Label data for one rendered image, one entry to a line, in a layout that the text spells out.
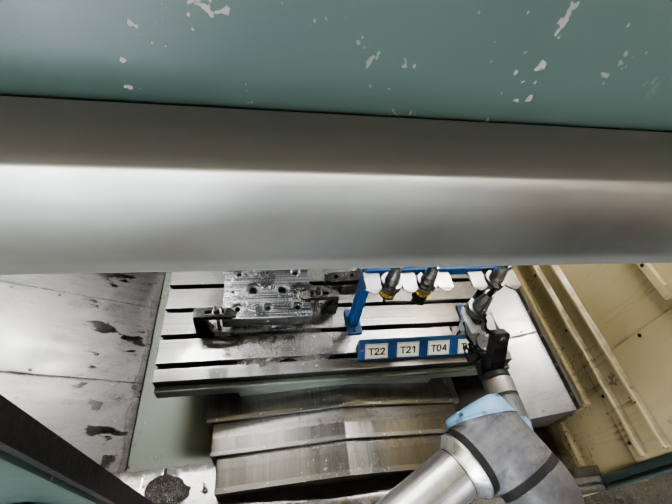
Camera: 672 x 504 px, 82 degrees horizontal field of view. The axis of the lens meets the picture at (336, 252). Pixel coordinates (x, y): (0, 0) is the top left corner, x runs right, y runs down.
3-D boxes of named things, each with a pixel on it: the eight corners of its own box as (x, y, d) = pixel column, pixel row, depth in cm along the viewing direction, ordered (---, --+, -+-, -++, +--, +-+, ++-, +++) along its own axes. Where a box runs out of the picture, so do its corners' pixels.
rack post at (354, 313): (362, 334, 135) (380, 284, 113) (347, 335, 134) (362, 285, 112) (357, 310, 142) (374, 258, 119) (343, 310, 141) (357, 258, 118)
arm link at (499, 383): (496, 391, 95) (525, 389, 96) (489, 373, 97) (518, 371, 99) (482, 401, 100) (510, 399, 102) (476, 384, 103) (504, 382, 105)
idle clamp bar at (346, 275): (389, 286, 151) (393, 276, 146) (325, 293, 145) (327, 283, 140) (386, 276, 154) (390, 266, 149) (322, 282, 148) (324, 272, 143)
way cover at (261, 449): (468, 469, 137) (487, 457, 125) (204, 500, 121) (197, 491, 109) (442, 386, 156) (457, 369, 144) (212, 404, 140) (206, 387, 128)
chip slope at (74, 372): (181, 467, 126) (165, 445, 107) (-57, 492, 114) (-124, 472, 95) (206, 258, 183) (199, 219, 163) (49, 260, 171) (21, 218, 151)
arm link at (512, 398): (497, 448, 94) (512, 440, 88) (481, 403, 101) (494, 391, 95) (527, 445, 96) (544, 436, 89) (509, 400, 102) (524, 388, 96)
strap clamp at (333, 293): (335, 313, 139) (341, 289, 128) (299, 315, 137) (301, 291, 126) (334, 305, 141) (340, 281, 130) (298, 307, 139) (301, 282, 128)
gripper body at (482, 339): (460, 345, 111) (475, 386, 104) (473, 331, 105) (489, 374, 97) (484, 344, 113) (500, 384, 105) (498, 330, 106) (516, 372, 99)
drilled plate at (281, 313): (311, 323, 131) (312, 315, 127) (222, 327, 126) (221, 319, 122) (306, 270, 146) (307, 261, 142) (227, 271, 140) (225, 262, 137)
